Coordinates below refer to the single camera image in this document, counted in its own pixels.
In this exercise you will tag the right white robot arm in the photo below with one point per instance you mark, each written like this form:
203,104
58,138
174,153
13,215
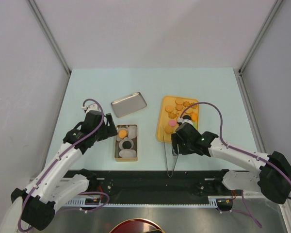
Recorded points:
269,174

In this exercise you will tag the orange round cookie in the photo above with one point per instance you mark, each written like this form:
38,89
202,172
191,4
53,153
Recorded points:
168,129

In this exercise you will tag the yellow cookie tray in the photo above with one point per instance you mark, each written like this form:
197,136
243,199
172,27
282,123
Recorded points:
173,107

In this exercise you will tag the aluminium frame post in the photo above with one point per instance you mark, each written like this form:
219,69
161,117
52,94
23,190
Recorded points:
33,6
261,34

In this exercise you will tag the left aluminium frame post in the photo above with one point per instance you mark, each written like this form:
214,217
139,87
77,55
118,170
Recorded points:
33,6

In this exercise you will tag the white cable duct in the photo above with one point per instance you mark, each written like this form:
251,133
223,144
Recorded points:
91,202

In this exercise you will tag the pink round cookie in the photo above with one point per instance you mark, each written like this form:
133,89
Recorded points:
172,123

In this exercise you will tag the black sandwich cookie on tray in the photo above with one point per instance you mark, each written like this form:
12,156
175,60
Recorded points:
187,117

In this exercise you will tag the silver tin lid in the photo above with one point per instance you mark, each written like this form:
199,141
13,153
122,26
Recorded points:
128,105

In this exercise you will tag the white paper cupcake liner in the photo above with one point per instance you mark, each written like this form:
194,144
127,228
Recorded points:
127,153

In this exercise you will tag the yellow cookie tin box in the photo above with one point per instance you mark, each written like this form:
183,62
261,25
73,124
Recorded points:
132,137

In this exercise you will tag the wrist white camera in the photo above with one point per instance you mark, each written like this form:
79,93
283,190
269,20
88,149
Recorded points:
91,107
181,121

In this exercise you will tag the metal tongs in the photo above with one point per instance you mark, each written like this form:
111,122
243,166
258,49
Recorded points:
170,171

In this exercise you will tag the dark red round object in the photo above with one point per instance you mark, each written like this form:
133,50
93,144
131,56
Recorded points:
137,225

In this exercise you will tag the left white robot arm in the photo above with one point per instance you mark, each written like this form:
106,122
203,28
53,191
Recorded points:
41,199

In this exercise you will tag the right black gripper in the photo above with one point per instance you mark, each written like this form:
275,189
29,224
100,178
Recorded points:
175,140

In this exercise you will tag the right aluminium frame post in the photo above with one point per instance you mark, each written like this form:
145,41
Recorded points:
261,34

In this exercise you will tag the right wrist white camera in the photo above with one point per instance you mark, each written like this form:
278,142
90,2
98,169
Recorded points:
181,121

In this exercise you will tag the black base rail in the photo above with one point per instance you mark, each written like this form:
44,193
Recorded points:
156,187

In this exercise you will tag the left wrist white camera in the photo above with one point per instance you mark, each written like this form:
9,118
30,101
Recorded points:
91,107

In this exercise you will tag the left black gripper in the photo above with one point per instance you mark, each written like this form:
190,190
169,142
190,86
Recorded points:
110,129

